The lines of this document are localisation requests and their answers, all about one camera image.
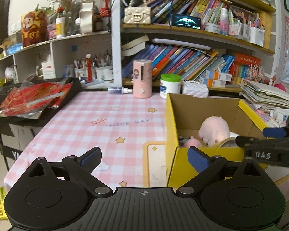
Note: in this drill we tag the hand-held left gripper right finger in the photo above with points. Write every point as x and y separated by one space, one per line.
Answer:
197 160

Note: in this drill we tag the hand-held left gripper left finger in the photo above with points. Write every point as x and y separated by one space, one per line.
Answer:
91 159

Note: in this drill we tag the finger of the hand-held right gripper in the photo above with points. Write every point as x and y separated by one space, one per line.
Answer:
250 141
274 132

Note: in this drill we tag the pink fluffy toy orange feet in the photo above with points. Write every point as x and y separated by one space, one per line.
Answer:
192 143

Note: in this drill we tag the yellow cardboard box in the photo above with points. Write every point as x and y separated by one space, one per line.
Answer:
180 168

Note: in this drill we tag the yellow tape roll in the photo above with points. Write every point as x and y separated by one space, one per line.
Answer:
228 143

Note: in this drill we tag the pink plush toy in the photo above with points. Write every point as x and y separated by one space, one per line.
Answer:
214 130

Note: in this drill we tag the white power strip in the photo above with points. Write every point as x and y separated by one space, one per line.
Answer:
280 115

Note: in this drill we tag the pink checked tablecloth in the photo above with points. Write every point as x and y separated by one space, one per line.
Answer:
91 134

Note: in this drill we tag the stack of papers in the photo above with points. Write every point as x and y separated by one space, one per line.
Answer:
267 96

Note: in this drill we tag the colourful spiky sticks bundle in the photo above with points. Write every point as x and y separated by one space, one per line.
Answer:
255 73

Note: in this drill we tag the black electronic keyboard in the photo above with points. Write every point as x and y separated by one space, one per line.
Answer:
69 93

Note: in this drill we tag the white orange medicine box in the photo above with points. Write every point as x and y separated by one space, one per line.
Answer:
213 82
219 75

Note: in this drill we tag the white quilted box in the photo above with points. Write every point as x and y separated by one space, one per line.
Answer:
195 89

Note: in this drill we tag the red boxed book set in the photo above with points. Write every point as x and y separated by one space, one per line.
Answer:
243 65

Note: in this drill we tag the clear spray bottle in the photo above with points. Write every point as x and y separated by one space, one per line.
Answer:
119 90

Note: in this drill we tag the white jar green lid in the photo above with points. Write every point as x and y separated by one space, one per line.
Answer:
170 87

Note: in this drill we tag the black keyboard stand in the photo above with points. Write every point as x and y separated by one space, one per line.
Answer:
12 149

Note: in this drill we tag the bag of red packets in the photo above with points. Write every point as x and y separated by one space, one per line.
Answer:
33 99

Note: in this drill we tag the white pen cup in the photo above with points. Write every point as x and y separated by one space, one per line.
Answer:
108 73
80 74
100 74

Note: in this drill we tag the red tassel ornament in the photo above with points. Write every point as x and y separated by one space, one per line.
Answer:
89 67

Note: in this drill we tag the pink cylindrical humidifier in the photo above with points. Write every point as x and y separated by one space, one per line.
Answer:
142 79

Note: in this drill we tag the white box red label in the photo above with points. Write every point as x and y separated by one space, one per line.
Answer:
48 71

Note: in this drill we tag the white pen organiser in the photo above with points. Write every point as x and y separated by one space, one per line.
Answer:
254 35

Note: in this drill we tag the row of slanted books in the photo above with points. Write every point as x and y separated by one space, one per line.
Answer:
183 61

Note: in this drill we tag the white shelf unit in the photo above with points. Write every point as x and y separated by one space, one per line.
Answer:
62 53

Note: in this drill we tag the white plastic bag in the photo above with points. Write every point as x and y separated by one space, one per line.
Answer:
10 72

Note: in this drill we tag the white tape roll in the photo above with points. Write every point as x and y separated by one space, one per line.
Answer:
212 28

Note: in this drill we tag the pink white bottle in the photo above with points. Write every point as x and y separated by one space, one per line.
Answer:
224 21

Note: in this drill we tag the white bottle yellow label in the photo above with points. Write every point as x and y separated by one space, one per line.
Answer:
60 28

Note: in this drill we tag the pink patterned box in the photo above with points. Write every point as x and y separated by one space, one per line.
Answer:
51 31

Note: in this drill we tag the blue tissue packet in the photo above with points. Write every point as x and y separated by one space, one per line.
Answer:
14 48

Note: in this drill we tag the black smartphone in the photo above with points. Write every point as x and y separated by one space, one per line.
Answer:
186 22

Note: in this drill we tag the brown bottle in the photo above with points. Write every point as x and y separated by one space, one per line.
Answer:
98 24

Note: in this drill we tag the wooden bookshelf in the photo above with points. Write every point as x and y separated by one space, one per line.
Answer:
159 28

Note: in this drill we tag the wide white ribbon roll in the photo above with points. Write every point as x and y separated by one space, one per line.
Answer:
86 19

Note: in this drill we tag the fortune god gift box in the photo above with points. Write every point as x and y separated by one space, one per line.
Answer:
33 30

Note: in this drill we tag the row of upright books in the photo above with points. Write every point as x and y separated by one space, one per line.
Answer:
200 7

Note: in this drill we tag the cream quilted handbag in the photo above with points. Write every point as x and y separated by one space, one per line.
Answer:
137 15

